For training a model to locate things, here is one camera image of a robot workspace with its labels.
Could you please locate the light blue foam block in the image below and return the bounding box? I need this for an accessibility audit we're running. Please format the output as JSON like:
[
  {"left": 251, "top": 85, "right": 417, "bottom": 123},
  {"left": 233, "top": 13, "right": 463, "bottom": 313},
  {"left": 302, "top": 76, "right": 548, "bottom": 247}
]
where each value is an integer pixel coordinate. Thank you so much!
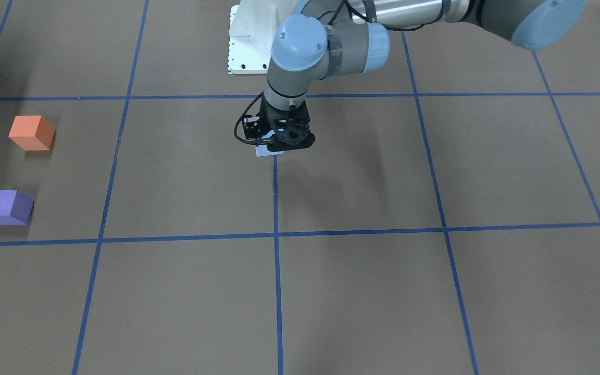
[{"left": 255, "top": 145, "right": 279, "bottom": 157}]

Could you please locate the purple foam block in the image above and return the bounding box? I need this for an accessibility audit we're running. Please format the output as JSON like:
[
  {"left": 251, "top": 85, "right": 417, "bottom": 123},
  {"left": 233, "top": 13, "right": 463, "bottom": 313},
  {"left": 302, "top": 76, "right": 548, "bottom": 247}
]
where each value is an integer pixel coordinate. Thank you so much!
[{"left": 0, "top": 190, "right": 35, "bottom": 226}]

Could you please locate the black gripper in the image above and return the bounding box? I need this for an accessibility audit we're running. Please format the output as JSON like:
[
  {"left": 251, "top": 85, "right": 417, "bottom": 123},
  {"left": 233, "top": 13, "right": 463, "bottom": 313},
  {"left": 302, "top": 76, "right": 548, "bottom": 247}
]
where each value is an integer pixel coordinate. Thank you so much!
[{"left": 243, "top": 98, "right": 315, "bottom": 153}]

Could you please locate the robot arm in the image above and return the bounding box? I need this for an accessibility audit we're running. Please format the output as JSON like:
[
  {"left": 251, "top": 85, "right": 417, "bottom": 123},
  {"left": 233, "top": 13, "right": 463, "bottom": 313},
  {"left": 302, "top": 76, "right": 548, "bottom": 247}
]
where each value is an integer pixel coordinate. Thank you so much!
[{"left": 233, "top": 1, "right": 586, "bottom": 156}]

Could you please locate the orange foam block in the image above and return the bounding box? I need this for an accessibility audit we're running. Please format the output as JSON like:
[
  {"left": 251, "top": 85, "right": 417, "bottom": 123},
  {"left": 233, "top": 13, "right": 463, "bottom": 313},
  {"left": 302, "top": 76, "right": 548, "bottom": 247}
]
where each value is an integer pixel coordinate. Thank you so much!
[{"left": 8, "top": 116, "right": 56, "bottom": 151}]

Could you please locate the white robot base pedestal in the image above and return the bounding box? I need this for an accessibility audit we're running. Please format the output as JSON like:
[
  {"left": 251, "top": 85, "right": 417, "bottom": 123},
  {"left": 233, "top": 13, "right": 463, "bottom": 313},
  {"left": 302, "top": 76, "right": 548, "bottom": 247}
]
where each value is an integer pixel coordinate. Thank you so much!
[{"left": 227, "top": 1, "right": 297, "bottom": 74}]

